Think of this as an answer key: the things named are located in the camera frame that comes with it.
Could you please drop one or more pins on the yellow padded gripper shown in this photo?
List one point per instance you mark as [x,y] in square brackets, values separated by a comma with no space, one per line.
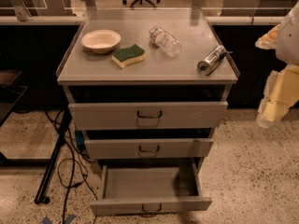
[289,42]

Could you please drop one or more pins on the dark side table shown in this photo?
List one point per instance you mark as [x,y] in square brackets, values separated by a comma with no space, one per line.
[11,92]

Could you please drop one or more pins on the grey drawer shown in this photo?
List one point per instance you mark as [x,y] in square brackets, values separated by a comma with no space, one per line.
[141,144]
[150,190]
[147,106]

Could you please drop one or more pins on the grey middle drawer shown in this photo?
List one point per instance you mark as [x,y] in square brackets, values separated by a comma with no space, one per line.
[141,144]

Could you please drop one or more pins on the grey top drawer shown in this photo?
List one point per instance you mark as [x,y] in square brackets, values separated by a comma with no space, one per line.
[147,106]

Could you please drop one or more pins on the white bowl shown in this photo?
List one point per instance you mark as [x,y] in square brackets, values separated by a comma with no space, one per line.
[101,41]

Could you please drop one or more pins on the silver can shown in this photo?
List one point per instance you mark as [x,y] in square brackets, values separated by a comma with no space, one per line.
[212,60]

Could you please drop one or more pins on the green yellow sponge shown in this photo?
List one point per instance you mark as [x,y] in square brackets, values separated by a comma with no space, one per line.
[129,55]

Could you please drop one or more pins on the grey bottom drawer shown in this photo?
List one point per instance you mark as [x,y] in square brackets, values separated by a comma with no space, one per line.
[150,190]

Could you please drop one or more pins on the grey drawer cabinet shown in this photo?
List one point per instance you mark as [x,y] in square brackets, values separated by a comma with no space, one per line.
[85,68]

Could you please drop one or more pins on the black stand leg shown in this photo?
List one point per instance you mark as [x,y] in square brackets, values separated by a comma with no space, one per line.
[61,129]

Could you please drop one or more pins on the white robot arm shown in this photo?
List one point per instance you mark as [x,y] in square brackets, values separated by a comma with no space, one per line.
[281,91]

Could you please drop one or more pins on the clear plastic bottle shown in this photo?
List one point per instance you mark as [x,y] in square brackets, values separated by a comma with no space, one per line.
[167,43]

